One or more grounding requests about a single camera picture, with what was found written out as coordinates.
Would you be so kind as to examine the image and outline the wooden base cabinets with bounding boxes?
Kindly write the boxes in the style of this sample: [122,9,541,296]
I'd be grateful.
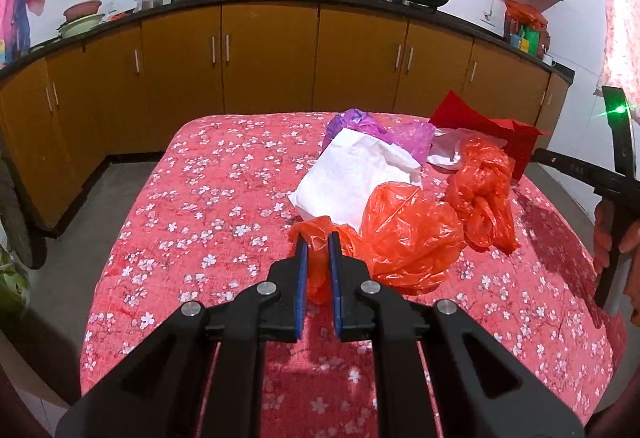
[0,0,571,239]

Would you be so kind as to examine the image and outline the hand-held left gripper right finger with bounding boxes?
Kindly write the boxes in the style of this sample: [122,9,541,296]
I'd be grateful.
[327,232,586,438]

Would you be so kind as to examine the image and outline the red floral tablecloth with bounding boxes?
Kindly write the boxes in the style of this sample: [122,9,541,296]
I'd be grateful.
[80,112,628,438]

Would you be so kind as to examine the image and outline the knotted orange plastic bag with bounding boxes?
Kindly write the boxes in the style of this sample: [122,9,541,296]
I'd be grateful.
[444,138,521,255]

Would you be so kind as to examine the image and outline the hanging pink cloth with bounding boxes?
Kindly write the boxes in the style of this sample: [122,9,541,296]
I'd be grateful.
[0,0,31,64]

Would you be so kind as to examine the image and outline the purple plastic bag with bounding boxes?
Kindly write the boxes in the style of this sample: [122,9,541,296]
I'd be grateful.
[324,108,436,164]

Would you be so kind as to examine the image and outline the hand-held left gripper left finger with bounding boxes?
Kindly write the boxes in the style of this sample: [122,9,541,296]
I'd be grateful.
[55,234,310,438]

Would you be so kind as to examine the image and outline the pink floral curtain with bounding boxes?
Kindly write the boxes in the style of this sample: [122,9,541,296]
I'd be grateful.
[597,0,640,119]

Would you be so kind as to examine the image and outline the stacked basins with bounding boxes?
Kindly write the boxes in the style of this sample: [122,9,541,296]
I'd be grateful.
[57,0,106,39]

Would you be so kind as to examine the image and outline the orange bag on boxes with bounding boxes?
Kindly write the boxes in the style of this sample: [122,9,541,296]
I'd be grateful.
[504,0,548,31]

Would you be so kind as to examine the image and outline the person's right hand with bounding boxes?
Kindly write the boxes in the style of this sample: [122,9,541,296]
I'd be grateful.
[593,203,640,325]

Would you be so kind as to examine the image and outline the white plastic bag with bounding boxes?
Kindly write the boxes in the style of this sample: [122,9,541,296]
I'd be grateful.
[288,128,423,231]

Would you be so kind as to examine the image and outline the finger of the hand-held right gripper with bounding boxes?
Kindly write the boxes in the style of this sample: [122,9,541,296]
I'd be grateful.
[532,148,608,191]

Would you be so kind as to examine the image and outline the clear plastic bag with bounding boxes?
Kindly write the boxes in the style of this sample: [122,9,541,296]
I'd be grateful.
[427,128,473,174]

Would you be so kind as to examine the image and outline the red paper bag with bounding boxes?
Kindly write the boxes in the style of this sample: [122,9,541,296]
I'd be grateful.
[428,90,550,181]

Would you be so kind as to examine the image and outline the green plant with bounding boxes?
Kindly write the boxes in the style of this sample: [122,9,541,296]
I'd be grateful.
[0,245,31,314]

